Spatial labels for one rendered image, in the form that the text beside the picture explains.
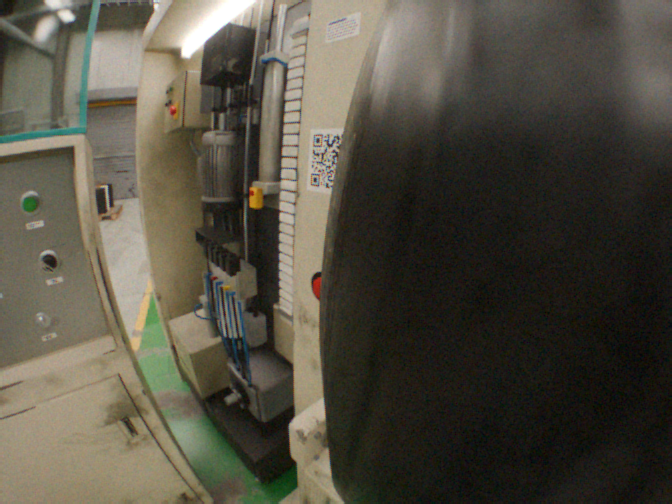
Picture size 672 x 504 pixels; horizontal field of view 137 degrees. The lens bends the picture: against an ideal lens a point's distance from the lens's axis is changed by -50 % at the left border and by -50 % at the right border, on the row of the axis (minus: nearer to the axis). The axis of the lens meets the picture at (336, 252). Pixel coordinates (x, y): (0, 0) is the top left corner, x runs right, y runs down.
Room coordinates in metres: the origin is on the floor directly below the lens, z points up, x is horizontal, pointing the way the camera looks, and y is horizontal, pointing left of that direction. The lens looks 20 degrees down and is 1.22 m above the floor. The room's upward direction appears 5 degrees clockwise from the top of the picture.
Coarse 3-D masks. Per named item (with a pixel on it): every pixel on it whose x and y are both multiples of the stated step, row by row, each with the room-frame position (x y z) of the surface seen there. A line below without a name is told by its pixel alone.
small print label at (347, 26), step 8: (352, 16) 0.29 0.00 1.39; (360, 16) 0.29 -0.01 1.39; (328, 24) 0.32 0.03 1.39; (336, 24) 0.31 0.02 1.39; (344, 24) 0.30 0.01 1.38; (352, 24) 0.29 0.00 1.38; (328, 32) 0.32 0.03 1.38; (336, 32) 0.31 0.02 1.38; (344, 32) 0.30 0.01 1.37; (352, 32) 0.29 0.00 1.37; (328, 40) 0.32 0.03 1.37; (336, 40) 0.31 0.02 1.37
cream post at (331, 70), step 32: (320, 0) 0.33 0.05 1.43; (352, 0) 0.30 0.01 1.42; (384, 0) 0.27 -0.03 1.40; (320, 32) 0.33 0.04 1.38; (320, 64) 0.32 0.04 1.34; (352, 64) 0.29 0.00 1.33; (320, 96) 0.32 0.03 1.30; (320, 128) 0.32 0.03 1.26; (320, 224) 0.31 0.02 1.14; (320, 256) 0.31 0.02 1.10; (320, 384) 0.30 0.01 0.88
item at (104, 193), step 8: (104, 184) 4.76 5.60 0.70; (96, 192) 4.04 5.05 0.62; (104, 192) 4.23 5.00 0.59; (112, 192) 4.89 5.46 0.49; (96, 200) 4.03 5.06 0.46; (104, 200) 4.20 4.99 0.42; (112, 200) 4.84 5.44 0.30; (104, 208) 4.17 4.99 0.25; (112, 208) 4.68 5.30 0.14; (120, 208) 5.06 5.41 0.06; (104, 216) 4.37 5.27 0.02; (112, 216) 4.20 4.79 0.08
